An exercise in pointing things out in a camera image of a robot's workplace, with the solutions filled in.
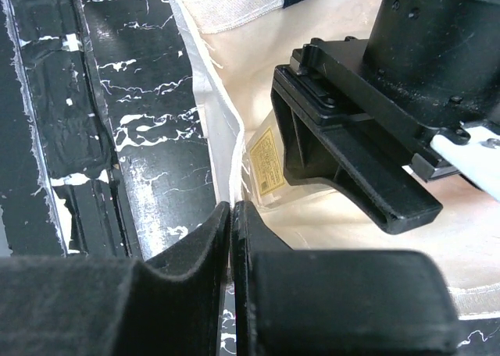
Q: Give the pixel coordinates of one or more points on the beige canvas tote bag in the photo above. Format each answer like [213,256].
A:
[234,47]

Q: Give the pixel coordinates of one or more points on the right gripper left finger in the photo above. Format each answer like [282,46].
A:
[168,305]

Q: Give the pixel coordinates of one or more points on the clear square bottle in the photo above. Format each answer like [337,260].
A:
[263,170]

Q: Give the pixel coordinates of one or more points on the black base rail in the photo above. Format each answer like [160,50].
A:
[62,190]

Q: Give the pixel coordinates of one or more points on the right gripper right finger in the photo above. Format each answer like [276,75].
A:
[335,302]

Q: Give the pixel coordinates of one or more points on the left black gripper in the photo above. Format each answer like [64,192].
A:
[428,68]

